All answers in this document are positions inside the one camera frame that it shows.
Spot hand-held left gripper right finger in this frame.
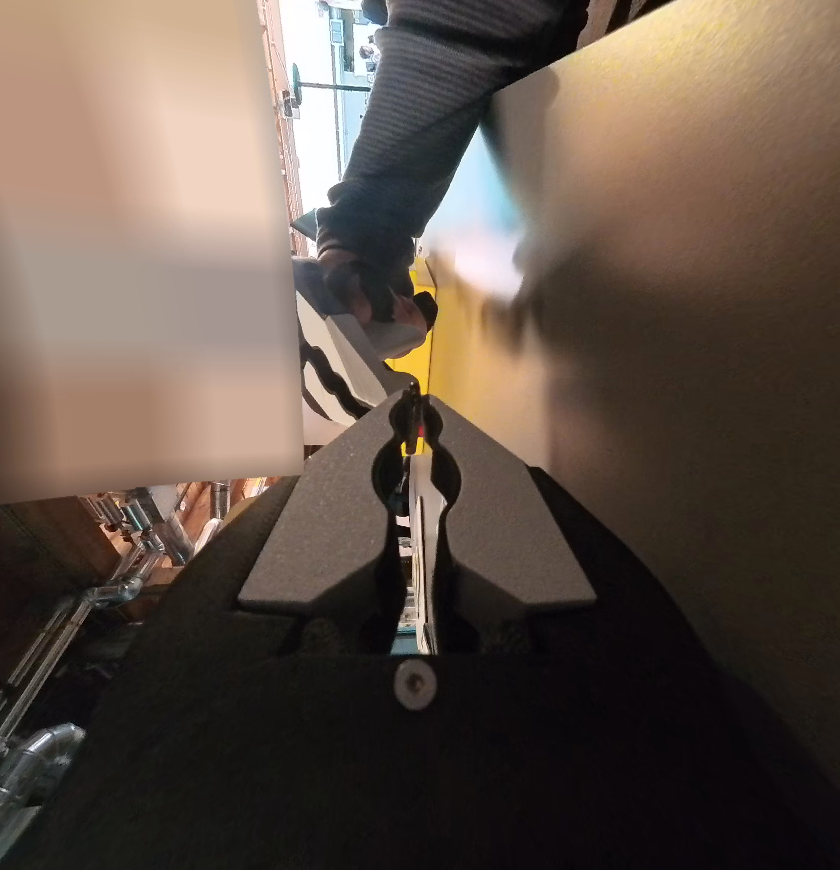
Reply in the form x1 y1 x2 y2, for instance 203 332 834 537
420 394 599 629

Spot open white instruction sheet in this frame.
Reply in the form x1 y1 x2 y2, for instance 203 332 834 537
393 452 443 657

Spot silver round duct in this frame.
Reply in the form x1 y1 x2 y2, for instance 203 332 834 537
188 479 225 566

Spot dark round-base stand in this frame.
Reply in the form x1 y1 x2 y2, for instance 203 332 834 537
289 61 377 99

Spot person's right forearm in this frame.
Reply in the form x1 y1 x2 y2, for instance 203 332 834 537
314 0 591 262

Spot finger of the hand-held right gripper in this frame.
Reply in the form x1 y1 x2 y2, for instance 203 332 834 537
299 340 368 421
327 314 409 409

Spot black lego piece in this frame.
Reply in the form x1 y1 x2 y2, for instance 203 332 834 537
401 381 428 456

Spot silver corrugated duct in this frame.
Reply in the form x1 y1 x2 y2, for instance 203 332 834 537
0 722 89 818

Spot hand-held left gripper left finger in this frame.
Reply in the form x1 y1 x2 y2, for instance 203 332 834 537
237 393 409 616

